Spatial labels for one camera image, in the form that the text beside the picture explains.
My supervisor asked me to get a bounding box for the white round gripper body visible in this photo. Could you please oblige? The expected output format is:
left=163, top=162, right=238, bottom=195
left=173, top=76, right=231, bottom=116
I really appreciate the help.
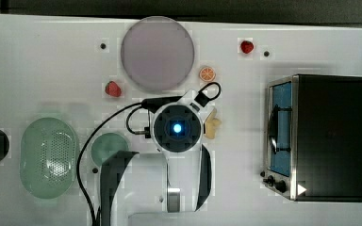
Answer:
left=149, top=89, right=204, bottom=153

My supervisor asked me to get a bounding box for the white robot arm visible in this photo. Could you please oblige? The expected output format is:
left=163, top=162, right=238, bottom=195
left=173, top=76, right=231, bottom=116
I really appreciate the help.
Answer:
left=98, top=89, right=216, bottom=226

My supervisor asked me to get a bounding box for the green oval strainer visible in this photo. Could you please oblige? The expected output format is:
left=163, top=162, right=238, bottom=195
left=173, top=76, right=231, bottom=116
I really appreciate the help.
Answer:
left=20, top=118, right=79, bottom=199

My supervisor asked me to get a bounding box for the orange slice toy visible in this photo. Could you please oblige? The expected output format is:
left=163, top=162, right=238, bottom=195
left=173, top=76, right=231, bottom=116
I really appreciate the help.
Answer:
left=199, top=67, right=216, bottom=82

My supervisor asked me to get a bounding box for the small green bowl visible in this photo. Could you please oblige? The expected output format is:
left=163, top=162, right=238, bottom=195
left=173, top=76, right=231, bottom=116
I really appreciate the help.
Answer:
left=91, top=133, right=129, bottom=167

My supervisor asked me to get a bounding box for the grey round plate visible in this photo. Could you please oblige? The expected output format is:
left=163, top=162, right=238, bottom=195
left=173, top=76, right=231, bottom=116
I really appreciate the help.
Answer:
left=121, top=16, right=195, bottom=92

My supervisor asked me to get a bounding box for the red strawberry toy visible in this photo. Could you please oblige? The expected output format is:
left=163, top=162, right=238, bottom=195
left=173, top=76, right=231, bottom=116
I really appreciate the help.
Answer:
left=240, top=40, right=255, bottom=54
left=105, top=81, right=122, bottom=97

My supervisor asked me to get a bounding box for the silver toaster oven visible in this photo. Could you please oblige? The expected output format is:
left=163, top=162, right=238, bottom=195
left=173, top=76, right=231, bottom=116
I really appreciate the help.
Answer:
left=260, top=74, right=362, bottom=202

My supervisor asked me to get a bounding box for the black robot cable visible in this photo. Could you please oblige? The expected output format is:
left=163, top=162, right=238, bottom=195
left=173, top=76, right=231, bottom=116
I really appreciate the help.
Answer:
left=75, top=82, right=222, bottom=226

